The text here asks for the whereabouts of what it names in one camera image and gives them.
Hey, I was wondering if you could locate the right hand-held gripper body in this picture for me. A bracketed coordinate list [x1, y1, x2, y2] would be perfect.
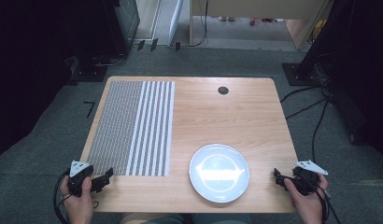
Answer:
[291, 159, 330, 197]

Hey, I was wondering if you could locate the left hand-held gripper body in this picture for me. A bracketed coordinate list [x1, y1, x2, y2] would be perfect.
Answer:
[67, 160, 94, 198]

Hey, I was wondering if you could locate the person's right hand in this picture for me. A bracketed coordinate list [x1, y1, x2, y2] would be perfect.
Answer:
[283, 173, 330, 224]

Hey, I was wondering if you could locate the person's left hand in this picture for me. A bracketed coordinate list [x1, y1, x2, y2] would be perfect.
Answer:
[60, 175, 96, 224]

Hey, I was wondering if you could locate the grey white striped placemat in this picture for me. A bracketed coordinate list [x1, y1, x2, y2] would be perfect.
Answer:
[86, 80, 177, 177]

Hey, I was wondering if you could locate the white round plate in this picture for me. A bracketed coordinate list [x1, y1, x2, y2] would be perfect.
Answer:
[188, 143, 251, 204]

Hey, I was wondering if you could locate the black stand base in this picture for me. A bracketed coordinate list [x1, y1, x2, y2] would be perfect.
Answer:
[66, 55, 127, 86]
[281, 63, 323, 88]

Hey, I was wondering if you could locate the black curtain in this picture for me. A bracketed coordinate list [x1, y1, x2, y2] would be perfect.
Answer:
[296, 0, 383, 160]
[0, 0, 119, 162]

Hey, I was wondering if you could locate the dark cabinet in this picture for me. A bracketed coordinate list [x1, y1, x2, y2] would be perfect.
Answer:
[103, 0, 141, 58]

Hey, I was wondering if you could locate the light wooden desk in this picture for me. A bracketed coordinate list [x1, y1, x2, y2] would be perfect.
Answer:
[189, 0, 334, 51]

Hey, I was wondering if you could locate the white panel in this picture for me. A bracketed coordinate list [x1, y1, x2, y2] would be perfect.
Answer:
[166, 0, 185, 48]

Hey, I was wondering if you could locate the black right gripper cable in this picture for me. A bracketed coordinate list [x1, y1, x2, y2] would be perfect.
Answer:
[305, 174, 343, 224]

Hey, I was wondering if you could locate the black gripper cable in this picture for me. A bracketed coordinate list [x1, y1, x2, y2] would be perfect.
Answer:
[52, 169, 73, 224]
[305, 174, 343, 224]

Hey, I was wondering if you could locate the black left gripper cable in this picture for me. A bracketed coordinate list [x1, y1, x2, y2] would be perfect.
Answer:
[52, 169, 73, 224]

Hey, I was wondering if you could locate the black floor cable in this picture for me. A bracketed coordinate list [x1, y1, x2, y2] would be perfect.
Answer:
[310, 96, 332, 164]
[279, 84, 324, 120]

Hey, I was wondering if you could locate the black hanging cable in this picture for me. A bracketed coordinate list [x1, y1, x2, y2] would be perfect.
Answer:
[192, 0, 210, 49]

